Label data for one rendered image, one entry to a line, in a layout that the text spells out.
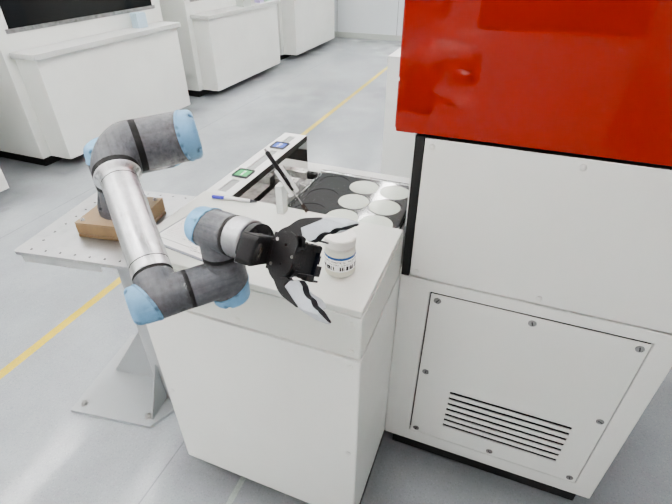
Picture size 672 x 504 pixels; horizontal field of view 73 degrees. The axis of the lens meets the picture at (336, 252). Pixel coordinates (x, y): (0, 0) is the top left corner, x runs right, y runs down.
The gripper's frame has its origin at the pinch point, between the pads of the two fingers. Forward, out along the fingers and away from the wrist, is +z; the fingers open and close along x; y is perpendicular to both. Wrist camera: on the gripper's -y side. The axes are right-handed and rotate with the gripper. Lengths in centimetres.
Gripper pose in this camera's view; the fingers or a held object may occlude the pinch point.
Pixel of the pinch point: (342, 273)
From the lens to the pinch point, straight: 64.5
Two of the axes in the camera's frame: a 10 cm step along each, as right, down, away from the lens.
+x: -2.7, 9.6, 0.4
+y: 5.4, 1.2, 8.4
